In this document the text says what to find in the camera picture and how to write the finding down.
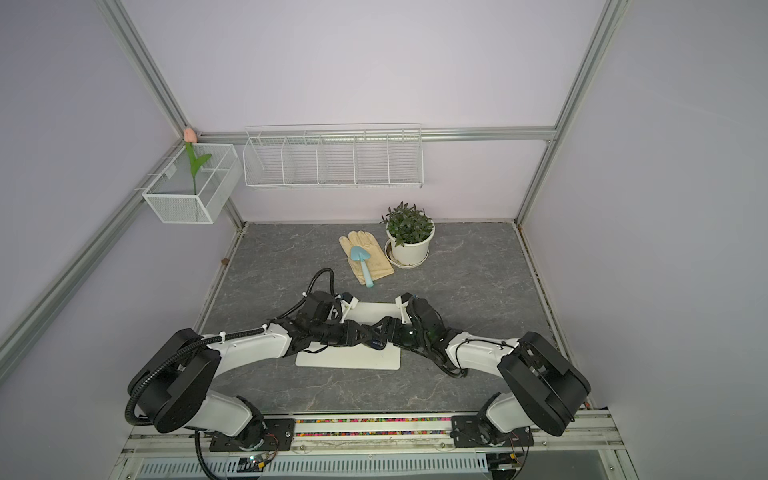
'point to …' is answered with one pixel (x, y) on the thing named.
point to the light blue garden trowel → (360, 253)
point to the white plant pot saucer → (389, 254)
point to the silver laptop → (359, 355)
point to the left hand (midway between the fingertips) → (368, 339)
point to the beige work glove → (378, 262)
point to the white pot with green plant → (409, 231)
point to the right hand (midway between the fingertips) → (375, 331)
